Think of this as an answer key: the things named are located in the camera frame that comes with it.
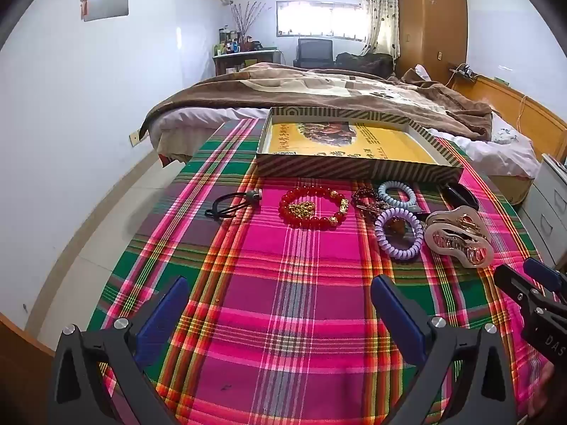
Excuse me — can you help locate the black hair tie grey bead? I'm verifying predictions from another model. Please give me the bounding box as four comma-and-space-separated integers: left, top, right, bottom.
204, 189, 264, 221

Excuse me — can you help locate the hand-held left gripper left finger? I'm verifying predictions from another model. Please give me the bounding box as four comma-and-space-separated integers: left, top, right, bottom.
53, 276, 191, 425

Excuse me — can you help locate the gold charm bracelet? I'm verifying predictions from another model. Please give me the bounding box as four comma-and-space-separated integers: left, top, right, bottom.
287, 201, 317, 220

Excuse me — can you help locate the black office chair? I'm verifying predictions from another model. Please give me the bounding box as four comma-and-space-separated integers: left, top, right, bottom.
293, 38, 334, 69

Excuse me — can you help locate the wooden furniture edge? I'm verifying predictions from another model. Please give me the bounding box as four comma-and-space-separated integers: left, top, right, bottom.
0, 312, 58, 425

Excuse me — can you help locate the dark garnet bead bracelet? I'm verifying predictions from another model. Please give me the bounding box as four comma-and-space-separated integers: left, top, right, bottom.
352, 188, 391, 217

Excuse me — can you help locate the bunch of dry branches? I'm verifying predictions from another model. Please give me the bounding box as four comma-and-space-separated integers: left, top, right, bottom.
231, 2, 266, 36

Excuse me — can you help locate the striped cardboard box yellow inside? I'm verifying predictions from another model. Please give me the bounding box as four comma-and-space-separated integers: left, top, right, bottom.
256, 107, 464, 181

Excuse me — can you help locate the window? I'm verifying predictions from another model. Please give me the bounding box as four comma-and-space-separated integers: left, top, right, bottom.
275, 0, 368, 41

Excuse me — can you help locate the dark clothes pile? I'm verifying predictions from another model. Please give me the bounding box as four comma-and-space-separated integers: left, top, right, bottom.
334, 52, 395, 76

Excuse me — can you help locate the red bead bracelet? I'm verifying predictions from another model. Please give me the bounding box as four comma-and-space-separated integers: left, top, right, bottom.
279, 186, 348, 231

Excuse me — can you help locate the beige hair claw clip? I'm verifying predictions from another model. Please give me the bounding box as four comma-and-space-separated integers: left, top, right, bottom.
424, 206, 494, 269

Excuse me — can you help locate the wooden wardrobe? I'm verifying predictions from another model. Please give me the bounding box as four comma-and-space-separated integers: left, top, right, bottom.
395, 0, 469, 80

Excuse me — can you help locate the wooden headboard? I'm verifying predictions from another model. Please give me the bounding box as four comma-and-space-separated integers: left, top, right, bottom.
461, 73, 567, 160

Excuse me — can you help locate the black hair clip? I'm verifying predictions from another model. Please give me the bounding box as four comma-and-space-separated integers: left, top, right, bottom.
438, 182, 480, 212

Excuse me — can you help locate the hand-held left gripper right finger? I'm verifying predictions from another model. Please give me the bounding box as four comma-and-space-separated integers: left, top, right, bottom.
370, 274, 519, 425

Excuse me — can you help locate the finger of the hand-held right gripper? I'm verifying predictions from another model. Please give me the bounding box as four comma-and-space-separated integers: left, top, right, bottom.
493, 264, 548, 308
523, 257, 567, 295

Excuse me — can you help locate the white nightstand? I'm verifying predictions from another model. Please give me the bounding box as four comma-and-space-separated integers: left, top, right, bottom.
520, 154, 567, 271

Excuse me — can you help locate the brown patterned blanket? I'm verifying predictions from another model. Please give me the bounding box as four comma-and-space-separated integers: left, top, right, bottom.
139, 63, 493, 142

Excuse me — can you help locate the cluster of toiletry bottles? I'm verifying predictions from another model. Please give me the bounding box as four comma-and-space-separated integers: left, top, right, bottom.
215, 29, 262, 54

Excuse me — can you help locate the light blue spiral hair tie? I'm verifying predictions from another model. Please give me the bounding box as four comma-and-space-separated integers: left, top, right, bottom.
378, 180, 419, 210

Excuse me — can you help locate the bed with white floral sheet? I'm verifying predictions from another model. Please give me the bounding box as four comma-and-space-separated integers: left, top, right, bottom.
153, 106, 541, 206

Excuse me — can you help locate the small desk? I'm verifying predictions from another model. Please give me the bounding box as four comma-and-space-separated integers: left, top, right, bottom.
213, 49, 282, 76

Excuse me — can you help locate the spotted curtain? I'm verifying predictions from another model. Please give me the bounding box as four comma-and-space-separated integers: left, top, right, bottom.
359, 0, 399, 56

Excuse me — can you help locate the pink green plaid cloth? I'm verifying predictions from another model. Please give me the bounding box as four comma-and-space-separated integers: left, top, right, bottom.
86, 117, 554, 425

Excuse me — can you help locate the purple spiral hair tie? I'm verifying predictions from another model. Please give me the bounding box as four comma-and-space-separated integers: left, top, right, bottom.
374, 207, 425, 261

